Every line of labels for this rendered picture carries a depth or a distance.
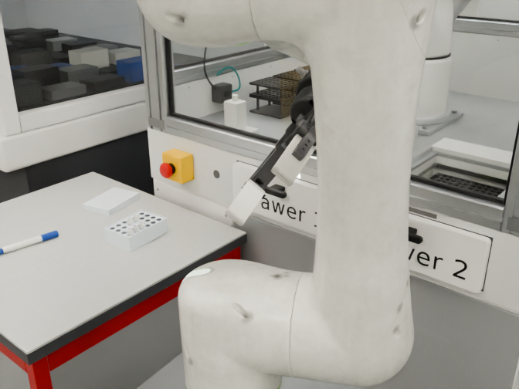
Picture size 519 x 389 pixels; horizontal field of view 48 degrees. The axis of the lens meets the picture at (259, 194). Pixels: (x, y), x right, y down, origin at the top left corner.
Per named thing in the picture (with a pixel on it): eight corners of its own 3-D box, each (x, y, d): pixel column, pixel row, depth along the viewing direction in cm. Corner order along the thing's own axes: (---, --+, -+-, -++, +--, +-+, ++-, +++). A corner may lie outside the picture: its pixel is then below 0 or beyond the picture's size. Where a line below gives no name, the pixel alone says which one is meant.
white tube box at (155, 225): (130, 252, 132) (129, 238, 130) (105, 242, 136) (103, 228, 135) (167, 231, 141) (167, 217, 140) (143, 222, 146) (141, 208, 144)
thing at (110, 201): (109, 216, 149) (108, 210, 148) (83, 209, 152) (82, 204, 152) (140, 197, 159) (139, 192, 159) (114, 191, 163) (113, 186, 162)
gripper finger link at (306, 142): (316, 136, 74) (329, 125, 72) (300, 161, 71) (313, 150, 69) (307, 129, 74) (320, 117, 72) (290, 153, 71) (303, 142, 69)
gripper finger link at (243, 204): (249, 178, 84) (247, 180, 84) (225, 211, 80) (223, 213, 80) (266, 191, 84) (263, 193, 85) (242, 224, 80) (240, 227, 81)
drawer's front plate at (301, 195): (333, 241, 125) (336, 194, 120) (232, 204, 141) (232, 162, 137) (337, 238, 126) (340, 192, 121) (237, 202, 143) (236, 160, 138)
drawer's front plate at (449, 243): (479, 295, 106) (488, 241, 102) (343, 245, 123) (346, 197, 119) (482, 290, 107) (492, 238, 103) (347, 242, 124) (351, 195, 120)
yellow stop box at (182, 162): (180, 185, 147) (178, 159, 144) (161, 178, 151) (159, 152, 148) (195, 179, 151) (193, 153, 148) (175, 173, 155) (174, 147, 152)
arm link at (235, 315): (290, 439, 72) (288, 306, 65) (171, 419, 76) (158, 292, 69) (308, 373, 83) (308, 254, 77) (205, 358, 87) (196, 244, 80)
